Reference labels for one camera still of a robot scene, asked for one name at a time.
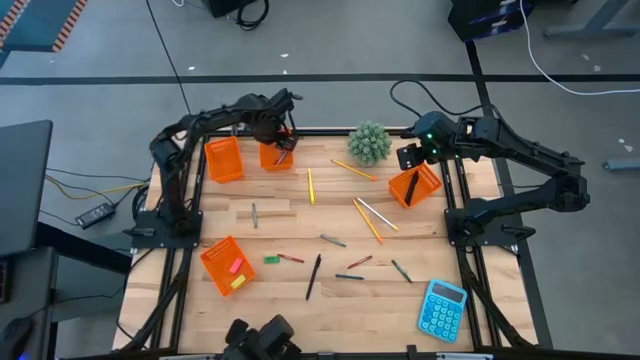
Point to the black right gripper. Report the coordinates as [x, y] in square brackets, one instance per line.
[411, 156]

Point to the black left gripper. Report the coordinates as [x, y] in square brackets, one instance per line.
[272, 130]

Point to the red crayon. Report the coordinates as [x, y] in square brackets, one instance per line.
[281, 158]

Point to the yellow pencil with orange eraser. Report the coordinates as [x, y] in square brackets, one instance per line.
[368, 221]
[353, 170]

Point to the white pencil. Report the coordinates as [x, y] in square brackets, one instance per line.
[377, 214]

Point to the grey pen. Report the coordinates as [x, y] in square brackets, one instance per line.
[254, 215]
[333, 240]

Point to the red pen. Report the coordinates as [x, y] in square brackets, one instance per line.
[359, 262]
[290, 258]

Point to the green eraser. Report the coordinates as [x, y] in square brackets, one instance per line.
[271, 259]

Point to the pink eraser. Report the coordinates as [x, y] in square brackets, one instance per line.
[236, 265]

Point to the yellow eraser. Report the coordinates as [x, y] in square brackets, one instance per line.
[238, 282]

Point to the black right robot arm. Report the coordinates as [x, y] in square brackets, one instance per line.
[525, 150]

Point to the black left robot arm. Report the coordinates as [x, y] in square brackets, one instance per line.
[210, 120]

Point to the orange plastic slotted bin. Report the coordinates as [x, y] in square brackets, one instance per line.
[425, 185]
[220, 260]
[270, 159]
[224, 160]

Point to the green artificial potted plant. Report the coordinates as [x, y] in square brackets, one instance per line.
[369, 143]

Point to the dark green crayon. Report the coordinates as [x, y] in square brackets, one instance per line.
[349, 276]
[401, 271]

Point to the black floor box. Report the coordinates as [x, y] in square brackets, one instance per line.
[222, 7]

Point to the black equipment case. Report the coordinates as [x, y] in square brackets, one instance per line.
[487, 20]

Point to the blue calculator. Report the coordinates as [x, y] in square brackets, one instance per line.
[442, 312]

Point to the grey floor bar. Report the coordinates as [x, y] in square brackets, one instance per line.
[622, 164]

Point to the grey desk leg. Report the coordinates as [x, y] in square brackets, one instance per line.
[600, 27]

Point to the black desk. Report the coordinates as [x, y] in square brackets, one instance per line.
[22, 185]

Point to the teal mat with orange stripes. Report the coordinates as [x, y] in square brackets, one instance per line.
[35, 22]

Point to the black computer mouse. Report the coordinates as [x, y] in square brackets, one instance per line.
[15, 337]

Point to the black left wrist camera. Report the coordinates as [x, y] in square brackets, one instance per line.
[285, 100]

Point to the black table frame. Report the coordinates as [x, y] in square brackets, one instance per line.
[320, 132]

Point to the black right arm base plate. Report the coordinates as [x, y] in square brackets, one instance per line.
[492, 237]

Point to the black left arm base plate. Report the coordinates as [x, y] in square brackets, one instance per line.
[150, 240]

